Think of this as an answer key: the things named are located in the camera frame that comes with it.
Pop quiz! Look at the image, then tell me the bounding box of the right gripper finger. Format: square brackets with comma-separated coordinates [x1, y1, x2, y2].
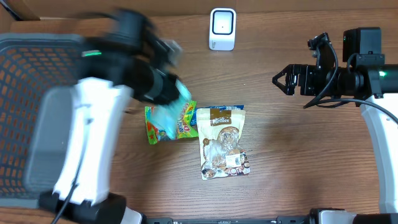
[272, 64, 292, 83]
[274, 82, 294, 95]

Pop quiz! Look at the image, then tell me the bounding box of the teal white snack packet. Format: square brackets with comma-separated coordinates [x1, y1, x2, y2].
[148, 80, 192, 139]

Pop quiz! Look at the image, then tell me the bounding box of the green Haribo candy bag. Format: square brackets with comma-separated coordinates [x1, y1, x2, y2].
[144, 100, 198, 145]

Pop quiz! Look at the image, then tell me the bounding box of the blue snack packet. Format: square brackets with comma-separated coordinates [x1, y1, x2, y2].
[188, 104, 245, 127]

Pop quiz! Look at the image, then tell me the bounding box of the beige cookie pouch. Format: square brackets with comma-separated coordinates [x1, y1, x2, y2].
[197, 108, 251, 180]

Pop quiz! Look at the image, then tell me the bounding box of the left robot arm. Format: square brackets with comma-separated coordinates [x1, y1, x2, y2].
[39, 9, 192, 224]

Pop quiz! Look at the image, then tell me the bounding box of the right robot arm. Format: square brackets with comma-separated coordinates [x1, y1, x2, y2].
[272, 27, 397, 224]

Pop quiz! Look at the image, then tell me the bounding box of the white barcode scanner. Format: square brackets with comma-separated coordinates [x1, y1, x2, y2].
[209, 7, 236, 51]

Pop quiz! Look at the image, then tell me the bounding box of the grey plastic basket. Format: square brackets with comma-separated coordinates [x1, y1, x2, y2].
[1, 33, 83, 208]

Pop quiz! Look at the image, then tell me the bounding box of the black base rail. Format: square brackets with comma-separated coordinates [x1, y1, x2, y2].
[142, 215, 316, 224]

